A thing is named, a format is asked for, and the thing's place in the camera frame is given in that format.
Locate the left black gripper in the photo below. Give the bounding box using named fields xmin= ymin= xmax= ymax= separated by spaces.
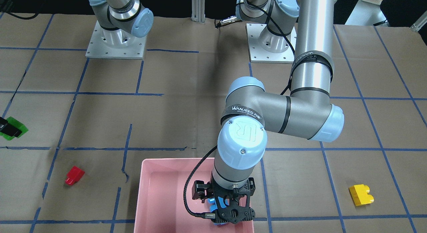
xmin=192 ymin=177 xmax=255 ymax=224

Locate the green toy block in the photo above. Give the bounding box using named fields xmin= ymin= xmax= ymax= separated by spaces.
xmin=0 ymin=117 xmax=28 ymax=141

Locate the blue toy block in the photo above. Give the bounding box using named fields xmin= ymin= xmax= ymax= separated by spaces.
xmin=207 ymin=197 xmax=230 ymax=213

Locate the red toy block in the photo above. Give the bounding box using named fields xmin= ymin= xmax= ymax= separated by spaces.
xmin=65 ymin=166 xmax=85 ymax=186

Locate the yellow toy block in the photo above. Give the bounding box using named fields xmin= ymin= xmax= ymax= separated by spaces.
xmin=348 ymin=184 xmax=375 ymax=207

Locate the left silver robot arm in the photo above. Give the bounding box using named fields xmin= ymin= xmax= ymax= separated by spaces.
xmin=183 ymin=0 xmax=344 ymax=224

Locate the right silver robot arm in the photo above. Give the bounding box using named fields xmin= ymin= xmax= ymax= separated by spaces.
xmin=89 ymin=0 xmax=154 ymax=38

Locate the pink plastic box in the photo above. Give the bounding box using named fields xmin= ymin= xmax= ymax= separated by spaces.
xmin=134 ymin=158 xmax=254 ymax=233

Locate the black camera cable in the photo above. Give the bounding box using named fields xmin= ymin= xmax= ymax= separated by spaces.
xmin=183 ymin=145 xmax=218 ymax=220

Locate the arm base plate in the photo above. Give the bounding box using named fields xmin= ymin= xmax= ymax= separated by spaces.
xmin=246 ymin=23 xmax=294 ymax=64
xmin=85 ymin=21 xmax=147 ymax=59

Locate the aluminium frame post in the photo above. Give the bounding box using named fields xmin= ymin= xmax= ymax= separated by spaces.
xmin=191 ymin=0 xmax=205 ymax=24

